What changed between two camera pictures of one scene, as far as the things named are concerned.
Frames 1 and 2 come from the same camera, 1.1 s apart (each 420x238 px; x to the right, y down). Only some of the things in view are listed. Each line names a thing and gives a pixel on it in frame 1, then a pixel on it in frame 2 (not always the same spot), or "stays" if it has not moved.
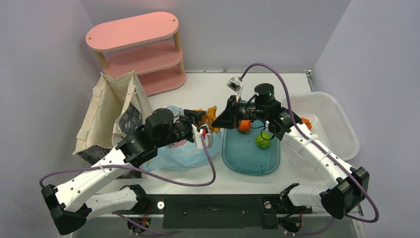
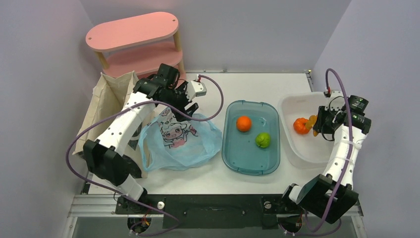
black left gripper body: (183, 130) -> (178, 98)
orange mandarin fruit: (244, 126) stays
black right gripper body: (248, 111) -> (326, 125)
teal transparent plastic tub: (241, 154) stays
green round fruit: (263, 140) stays
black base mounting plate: (218, 211) stays
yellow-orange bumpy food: (208, 117) -> (310, 123)
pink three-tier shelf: (146, 45) stays
